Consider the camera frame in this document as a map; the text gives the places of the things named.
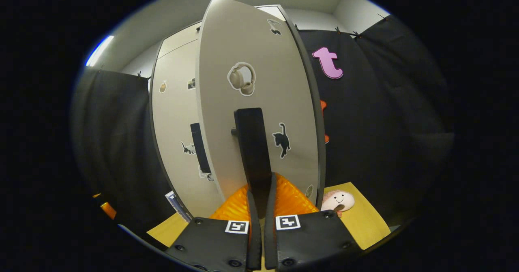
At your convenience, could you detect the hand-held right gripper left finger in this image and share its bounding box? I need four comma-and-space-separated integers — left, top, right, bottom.
165, 185, 263, 272

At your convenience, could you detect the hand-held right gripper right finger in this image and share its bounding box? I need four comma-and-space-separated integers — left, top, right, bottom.
264, 172, 361, 272

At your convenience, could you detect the black door handle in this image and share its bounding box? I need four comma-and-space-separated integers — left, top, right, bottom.
190, 122, 212, 173
231, 108, 273, 220

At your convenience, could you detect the beige double-door shoe cabinet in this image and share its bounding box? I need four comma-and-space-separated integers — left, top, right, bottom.
149, 4, 327, 220

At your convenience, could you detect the cabinet door camera sticker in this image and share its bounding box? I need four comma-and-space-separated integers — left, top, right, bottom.
151, 40, 225, 218

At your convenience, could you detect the cabinet door black cat sticker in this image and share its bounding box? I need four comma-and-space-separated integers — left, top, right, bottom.
196, 0, 321, 218

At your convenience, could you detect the blue white booklet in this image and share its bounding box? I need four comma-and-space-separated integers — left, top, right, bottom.
165, 191, 194, 223

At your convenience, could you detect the pink white plush toy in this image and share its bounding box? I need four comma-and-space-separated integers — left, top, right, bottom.
321, 190, 356, 218

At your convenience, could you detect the black backdrop cloth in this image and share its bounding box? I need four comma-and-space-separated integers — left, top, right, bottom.
71, 15, 455, 240

